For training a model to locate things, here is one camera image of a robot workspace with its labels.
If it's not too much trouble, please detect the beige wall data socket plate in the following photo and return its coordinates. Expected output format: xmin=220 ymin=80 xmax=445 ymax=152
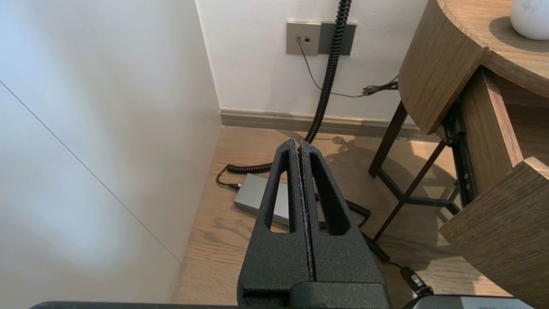
xmin=286 ymin=21 xmax=357 ymax=56

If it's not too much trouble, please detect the grey wooden baseboard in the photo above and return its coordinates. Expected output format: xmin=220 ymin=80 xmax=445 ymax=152
xmin=220 ymin=108 xmax=438 ymax=142

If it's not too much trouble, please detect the thin black phone line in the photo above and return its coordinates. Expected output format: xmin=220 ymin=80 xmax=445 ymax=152
xmin=296 ymin=38 xmax=399 ymax=98

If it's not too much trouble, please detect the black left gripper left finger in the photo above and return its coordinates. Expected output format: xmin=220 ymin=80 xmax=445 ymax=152
xmin=237 ymin=138 xmax=317 ymax=309

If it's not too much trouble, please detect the black metal drawer slide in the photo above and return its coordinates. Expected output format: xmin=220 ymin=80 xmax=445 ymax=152
xmin=442 ymin=103 xmax=479 ymax=206

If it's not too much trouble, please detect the white round smart speaker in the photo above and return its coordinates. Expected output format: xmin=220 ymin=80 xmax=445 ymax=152
xmin=510 ymin=0 xmax=549 ymax=40

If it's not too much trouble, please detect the round wooden nightstand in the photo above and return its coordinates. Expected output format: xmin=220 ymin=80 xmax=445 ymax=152
xmin=369 ymin=0 xmax=549 ymax=241

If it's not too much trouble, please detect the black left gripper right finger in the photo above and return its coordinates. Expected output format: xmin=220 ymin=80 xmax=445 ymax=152
xmin=300 ymin=140 xmax=392 ymax=297

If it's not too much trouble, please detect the black coiled power cable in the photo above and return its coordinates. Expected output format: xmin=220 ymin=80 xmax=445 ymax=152
xmin=217 ymin=0 xmax=352 ymax=189

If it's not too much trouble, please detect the grey power adapter box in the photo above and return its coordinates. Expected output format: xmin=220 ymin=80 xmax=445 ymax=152
xmin=233 ymin=173 xmax=292 ymax=226

